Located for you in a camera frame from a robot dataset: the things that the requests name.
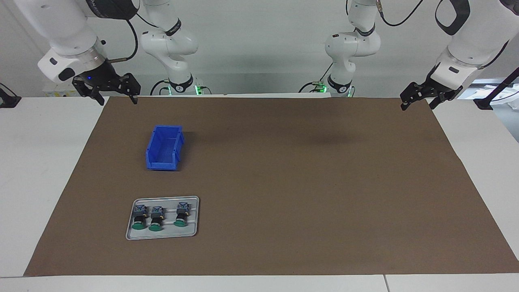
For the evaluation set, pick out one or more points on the green push button switch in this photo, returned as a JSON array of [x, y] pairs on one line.
[[139, 217], [156, 219], [181, 215]]

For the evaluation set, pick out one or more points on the blue plastic storage bin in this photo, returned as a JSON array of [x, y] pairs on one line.
[[166, 146]]

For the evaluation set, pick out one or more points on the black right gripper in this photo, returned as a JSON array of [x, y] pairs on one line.
[[99, 77]]

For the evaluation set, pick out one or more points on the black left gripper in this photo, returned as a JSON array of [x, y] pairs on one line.
[[436, 84]]

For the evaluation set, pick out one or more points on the white plastic packaging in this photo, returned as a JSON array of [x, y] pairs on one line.
[[511, 103]]

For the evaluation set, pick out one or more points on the brown table mat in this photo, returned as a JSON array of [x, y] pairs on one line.
[[284, 202]]

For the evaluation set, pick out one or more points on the black clamp mount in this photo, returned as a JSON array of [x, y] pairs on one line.
[[8, 101]]

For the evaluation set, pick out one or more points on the white background box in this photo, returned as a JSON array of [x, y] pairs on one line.
[[56, 92]]

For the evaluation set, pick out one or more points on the black clamp stand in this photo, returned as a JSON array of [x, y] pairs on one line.
[[482, 103]]

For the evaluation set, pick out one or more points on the grey metal tray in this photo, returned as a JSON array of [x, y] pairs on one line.
[[190, 233]]

